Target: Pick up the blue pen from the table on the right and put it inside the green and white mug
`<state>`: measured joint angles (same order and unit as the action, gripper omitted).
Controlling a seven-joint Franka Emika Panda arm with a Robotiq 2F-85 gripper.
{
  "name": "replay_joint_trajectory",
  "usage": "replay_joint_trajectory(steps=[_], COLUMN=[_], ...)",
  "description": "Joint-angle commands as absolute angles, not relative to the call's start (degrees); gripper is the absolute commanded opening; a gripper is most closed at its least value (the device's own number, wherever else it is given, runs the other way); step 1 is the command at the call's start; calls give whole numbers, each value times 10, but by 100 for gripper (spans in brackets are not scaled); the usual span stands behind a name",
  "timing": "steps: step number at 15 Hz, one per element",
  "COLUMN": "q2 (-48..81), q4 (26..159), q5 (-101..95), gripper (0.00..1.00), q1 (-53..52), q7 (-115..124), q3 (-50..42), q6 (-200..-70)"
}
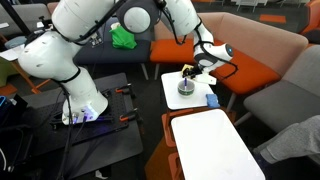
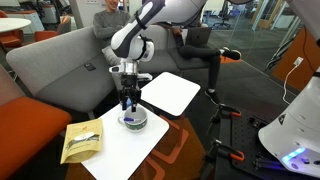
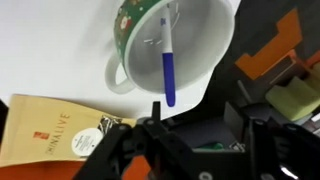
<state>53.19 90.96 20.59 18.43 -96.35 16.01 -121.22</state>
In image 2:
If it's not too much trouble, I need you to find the round white table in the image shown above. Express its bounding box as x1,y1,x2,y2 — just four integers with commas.
0,17,32,34

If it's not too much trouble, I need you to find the orange handled black clamp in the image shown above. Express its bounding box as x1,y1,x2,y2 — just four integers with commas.
209,103,243,135
203,138,246,168

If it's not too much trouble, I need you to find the black phone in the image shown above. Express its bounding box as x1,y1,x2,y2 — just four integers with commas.
83,62,97,72

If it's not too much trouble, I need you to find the grey sofa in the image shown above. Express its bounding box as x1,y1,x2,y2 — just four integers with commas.
5,23,216,115

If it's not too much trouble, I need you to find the orange chair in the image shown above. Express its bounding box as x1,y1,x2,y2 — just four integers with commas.
0,9,25,48
33,29,60,43

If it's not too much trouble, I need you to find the black office chair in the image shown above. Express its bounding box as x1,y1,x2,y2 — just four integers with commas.
212,0,235,30

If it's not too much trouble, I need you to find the black robot cart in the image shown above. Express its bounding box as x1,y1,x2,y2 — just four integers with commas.
199,109,320,180

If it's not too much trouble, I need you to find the green and white mug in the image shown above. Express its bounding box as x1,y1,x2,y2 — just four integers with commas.
117,105,149,133

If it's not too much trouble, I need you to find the yellow paper pouch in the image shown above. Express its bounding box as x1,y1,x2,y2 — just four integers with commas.
59,118,105,165

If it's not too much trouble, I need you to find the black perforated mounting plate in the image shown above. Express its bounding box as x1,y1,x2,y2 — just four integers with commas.
213,106,320,180

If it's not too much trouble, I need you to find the person in black clothes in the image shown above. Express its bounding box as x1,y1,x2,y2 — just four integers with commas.
157,19,243,106

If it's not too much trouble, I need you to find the orange and beige sofa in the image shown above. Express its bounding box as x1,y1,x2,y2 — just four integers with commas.
0,64,73,180

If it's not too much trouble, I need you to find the white side table top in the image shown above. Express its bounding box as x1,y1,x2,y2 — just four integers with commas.
80,103,171,180
139,71,202,118

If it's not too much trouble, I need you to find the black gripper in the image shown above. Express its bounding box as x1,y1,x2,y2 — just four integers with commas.
118,73,143,113

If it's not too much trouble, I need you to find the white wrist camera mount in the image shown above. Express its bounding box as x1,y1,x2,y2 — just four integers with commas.
108,64,154,82

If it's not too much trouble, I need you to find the dark laptop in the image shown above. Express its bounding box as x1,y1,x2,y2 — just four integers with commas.
184,26,213,47

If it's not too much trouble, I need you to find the person in grey sweater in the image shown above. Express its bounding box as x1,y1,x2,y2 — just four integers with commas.
92,0,133,67

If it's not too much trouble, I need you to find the white charger cable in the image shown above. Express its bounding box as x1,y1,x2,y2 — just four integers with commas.
281,56,305,106

